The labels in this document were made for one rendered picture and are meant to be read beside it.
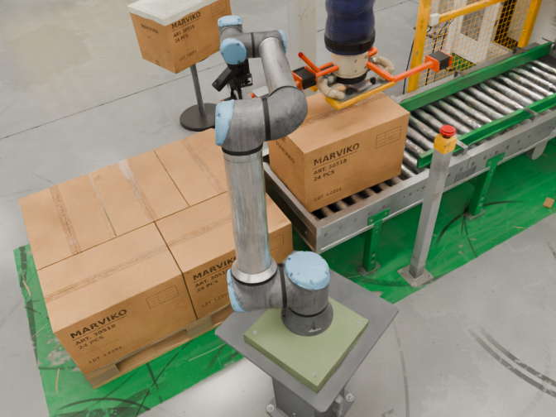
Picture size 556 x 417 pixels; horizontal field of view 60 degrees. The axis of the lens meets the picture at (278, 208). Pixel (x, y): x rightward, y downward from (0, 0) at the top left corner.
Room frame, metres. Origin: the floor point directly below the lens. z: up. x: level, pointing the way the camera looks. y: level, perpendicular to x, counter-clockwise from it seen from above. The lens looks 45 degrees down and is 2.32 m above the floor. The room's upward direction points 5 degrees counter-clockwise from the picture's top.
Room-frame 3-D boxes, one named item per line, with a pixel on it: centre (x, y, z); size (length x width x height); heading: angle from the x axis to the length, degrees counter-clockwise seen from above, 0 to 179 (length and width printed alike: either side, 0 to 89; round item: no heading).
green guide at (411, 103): (2.81, -1.28, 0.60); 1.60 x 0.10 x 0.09; 116
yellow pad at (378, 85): (1.97, -0.43, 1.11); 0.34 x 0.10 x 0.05; 117
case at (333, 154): (2.03, -0.33, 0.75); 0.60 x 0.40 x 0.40; 114
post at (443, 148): (1.70, -0.77, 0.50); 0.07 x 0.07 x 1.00; 26
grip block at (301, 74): (1.94, -0.17, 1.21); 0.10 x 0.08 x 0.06; 27
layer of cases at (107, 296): (1.87, 0.69, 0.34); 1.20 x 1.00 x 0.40; 116
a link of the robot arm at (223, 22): (1.78, 0.12, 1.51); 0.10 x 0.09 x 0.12; 3
